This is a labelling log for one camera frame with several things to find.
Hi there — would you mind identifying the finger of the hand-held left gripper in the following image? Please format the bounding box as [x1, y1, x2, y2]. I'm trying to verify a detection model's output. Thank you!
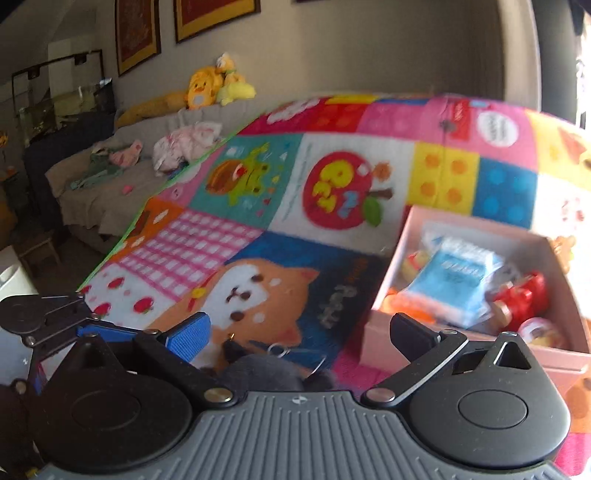
[25, 292, 163, 348]
[10, 364, 48, 398]

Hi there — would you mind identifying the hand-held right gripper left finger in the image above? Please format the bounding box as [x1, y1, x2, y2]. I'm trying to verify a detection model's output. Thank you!
[65, 311, 237, 408]

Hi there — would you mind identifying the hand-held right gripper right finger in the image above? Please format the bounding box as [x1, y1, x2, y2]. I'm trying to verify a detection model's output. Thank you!
[361, 312, 548, 408]

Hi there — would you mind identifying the orange pumpkin toy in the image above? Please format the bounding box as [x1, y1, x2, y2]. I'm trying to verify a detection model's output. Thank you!
[380, 288, 438, 325]

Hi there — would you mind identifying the blue tissue packet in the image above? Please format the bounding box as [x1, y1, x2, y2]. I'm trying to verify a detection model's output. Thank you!
[403, 234, 507, 327]

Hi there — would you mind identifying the black cat plush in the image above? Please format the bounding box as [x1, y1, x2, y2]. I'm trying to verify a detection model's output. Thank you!
[201, 335, 340, 394]

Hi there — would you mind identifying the red toy figure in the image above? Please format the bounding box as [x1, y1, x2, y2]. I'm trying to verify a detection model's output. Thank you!
[491, 271, 551, 331]

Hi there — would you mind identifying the pink cardboard box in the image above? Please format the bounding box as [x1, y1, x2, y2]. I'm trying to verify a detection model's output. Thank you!
[360, 205, 591, 403]

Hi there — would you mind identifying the white plastic container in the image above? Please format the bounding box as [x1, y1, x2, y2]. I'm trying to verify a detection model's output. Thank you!
[0, 246, 40, 306]

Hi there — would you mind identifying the small yellow red toy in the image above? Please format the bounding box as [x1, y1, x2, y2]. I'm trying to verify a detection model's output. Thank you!
[401, 250, 431, 283]

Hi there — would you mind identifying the wooden stool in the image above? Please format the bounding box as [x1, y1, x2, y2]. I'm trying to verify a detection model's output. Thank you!
[17, 232, 62, 278]

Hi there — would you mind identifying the colourful printed play mat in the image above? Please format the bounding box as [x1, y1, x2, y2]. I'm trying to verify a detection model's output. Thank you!
[76, 95, 591, 480]

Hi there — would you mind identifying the green cloth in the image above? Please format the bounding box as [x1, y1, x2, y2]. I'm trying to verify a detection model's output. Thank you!
[69, 151, 124, 191]

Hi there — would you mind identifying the small pink stuffed toy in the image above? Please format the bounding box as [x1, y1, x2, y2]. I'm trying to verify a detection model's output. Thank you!
[107, 139, 145, 168]

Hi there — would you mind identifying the pink white clothes pile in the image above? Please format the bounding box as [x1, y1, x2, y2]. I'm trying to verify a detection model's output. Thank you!
[151, 121, 223, 177]

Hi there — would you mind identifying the long yellow plush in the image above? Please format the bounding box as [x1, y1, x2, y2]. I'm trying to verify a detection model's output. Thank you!
[115, 90, 191, 128]

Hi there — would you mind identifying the yellow tiger plush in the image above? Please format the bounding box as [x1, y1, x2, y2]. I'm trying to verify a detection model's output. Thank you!
[186, 66, 226, 110]

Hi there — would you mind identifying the pale yellow duck plush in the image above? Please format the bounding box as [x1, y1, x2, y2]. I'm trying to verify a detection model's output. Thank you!
[216, 69, 257, 107]

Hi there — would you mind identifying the glass tank with black frame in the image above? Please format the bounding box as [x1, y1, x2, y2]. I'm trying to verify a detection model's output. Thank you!
[11, 49, 117, 142]

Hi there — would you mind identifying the framed wall picture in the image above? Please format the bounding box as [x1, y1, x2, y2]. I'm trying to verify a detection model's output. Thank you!
[174, 0, 262, 45]
[115, 0, 162, 78]

